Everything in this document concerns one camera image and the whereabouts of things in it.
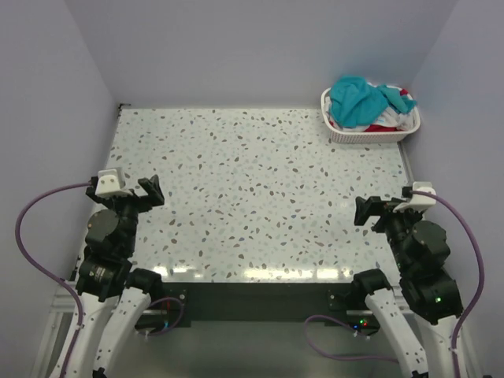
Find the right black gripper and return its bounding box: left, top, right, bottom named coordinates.
left=354, top=194, right=422, bottom=271

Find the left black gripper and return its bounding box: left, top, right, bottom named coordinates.
left=88, top=174, right=164, bottom=254

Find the teal t-shirt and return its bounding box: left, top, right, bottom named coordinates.
left=328, top=74, right=417, bottom=129

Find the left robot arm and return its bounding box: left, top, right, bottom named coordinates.
left=50, top=169, right=165, bottom=377

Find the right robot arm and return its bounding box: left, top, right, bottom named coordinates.
left=350, top=187, right=485, bottom=377

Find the red t-shirt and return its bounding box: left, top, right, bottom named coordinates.
left=365, top=84, right=417, bottom=132

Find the white laundry basket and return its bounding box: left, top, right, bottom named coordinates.
left=320, top=88, right=421, bottom=144

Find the white t-shirt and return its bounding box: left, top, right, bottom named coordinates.
left=321, top=88, right=421, bottom=134

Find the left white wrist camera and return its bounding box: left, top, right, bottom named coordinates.
left=94, top=168, right=132, bottom=198

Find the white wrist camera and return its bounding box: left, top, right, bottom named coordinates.
left=393, top=181, right=436, bottom=213
left=94, top=168, right=132, bottom=198

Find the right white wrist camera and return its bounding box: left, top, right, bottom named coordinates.
left=393, top=181, right=436, bottom=213

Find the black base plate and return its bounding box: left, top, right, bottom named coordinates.
left=133, top=281, right=383, bottom=338

